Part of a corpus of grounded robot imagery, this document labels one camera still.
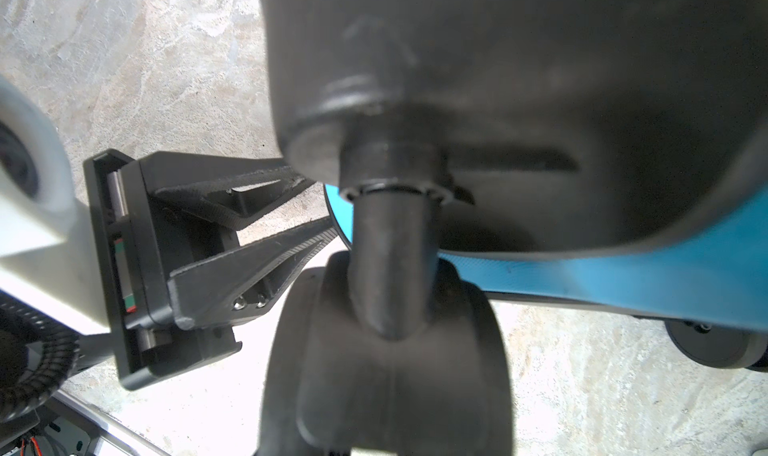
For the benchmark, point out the blue hard-shell suitcase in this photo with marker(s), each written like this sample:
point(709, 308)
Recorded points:
point(606, 153)

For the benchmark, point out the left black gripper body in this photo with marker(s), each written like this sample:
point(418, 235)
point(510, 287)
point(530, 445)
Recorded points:
point(139, 241)

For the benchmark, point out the aluminium mounting rail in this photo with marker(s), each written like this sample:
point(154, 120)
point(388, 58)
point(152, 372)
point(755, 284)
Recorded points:
point(64, 425)

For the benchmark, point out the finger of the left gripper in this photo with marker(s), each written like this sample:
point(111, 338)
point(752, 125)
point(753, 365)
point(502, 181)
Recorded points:
point(239, 285)
point(231, 192)

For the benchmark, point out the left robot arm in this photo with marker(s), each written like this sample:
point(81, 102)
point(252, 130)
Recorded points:
point(54, 320)

